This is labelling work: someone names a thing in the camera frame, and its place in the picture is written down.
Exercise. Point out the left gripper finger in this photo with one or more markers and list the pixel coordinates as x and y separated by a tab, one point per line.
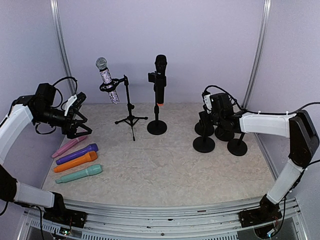
82	119
78	130

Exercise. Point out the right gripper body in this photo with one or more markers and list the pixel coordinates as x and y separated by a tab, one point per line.
204	118

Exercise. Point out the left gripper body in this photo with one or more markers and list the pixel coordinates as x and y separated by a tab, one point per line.
65	128

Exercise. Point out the purple microphone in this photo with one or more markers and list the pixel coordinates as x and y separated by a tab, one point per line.
78	153

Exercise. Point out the pink microphone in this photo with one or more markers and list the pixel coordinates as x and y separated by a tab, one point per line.
68	145

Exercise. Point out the orange microphone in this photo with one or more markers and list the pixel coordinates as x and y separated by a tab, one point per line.
86	158

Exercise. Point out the teal microphone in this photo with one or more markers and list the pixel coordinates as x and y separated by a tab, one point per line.
89	171

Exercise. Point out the tall round stand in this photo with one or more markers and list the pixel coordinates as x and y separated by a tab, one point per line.
156	126

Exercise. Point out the black microphone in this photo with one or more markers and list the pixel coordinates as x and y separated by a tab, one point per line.
160	78

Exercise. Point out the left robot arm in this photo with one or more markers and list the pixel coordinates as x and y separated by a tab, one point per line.
35	109

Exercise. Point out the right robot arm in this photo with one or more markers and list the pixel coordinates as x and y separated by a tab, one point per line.
304	141

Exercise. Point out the black tripod mic stand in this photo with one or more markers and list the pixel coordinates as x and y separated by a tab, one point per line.
131	120

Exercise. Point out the glitter silver microphone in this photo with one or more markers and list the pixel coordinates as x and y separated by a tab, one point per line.
107	82

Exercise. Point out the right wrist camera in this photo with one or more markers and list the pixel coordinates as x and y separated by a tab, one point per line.
206	96

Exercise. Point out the front aluminium rail base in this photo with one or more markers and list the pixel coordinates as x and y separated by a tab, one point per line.
200	222

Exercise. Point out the left aluminium frame post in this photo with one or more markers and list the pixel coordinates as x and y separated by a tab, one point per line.
72	85

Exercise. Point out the aluminium frame post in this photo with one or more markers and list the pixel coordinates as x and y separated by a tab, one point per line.
258	53
72	85

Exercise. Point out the right aluminium frame post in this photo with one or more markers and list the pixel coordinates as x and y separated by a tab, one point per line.
258	53

